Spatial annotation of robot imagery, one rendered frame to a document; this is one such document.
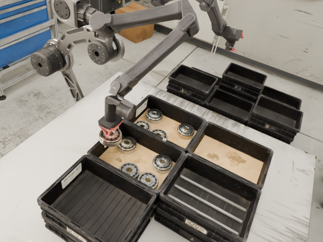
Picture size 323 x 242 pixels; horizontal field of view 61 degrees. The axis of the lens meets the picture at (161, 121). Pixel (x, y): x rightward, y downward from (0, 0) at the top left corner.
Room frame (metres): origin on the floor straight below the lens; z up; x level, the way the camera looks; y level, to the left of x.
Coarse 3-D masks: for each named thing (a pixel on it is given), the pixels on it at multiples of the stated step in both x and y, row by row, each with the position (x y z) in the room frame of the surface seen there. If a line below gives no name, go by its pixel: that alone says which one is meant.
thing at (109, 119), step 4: (104, 112) 0.85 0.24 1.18; (108, 112) 0.83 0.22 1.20; (104, 116) 0.85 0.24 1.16; (108, 116) 0.83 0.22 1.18; (112, 116) 0.83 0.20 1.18; (116, 116) 0.85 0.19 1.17; (120, 116) 0.88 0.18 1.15; (100, 120) 0.83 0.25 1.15; (104, 120) 0.84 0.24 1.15; (108, 120) 0.83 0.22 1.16; (112, 120) 0.83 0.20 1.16; (116, 120) 0.85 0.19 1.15; (100, 124) 0.82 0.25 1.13; (104, 124) 0.81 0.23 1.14; (108, 124) 0.82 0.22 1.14; (112, 124) 0.82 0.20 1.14; (108, 128) 0.80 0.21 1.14
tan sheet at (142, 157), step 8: (104, 152) 0.92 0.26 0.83; (112, 152) 0.93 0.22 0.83; (120, 152) 0.94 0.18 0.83; (136, 152) 0.97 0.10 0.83; (144, 152) 0.98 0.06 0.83; (152, 152) 0.99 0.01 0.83; (104, 160) 0.87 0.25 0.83; (112, 160) 0.88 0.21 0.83; (120, 160) 0.89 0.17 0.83; (128, 160) 0.90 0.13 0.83; (136, 160) 0.91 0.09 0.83; (144, 160) 0.92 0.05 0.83; (152, 160) 0.93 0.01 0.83; (144, 168) 0.87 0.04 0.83; (152, 168) 0.88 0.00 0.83; (160, 176) 0.84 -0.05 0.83; (160, 184) 0.79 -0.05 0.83
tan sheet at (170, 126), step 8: (144, 112) 1.30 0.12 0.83; (136, 120) 1.22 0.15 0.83; (144, 120) 1.23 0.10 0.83; (168, 120) 1.27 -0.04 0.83; (152, 128) 1.17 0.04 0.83; (160, 128) 1.19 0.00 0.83; (168, 128) 1.20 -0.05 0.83; (176, 128) 1.21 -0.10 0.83; (168, 136) 1.13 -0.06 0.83; (176, 136) 1.15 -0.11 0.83; (176, 144) 1.08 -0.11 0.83; (184, 144) 1.10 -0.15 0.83
